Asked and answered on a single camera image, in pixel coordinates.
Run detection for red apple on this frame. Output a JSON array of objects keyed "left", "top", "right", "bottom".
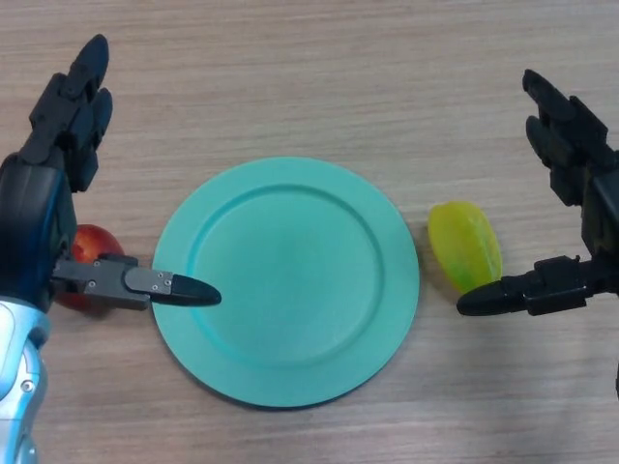
[{"left": 55, "top": 223, "right": 126, "bottom": 315}]

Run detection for green round plate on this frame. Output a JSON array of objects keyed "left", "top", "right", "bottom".
[{"left": 151, "top": 156, "right": 421, "bottom": 411}]

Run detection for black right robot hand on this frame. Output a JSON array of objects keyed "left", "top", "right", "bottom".
[{"left": 456, "top": 69, "right": 619, "bottom": 318}]

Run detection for yellow starfruit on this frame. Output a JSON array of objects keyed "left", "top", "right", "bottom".
[{"left": 427, "top": 200, "right": 504, "bottom": 295}]

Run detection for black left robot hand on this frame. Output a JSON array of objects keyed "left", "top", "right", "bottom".
[{"left": 0, "top": 33, "right": 222, "bottom": 314}]

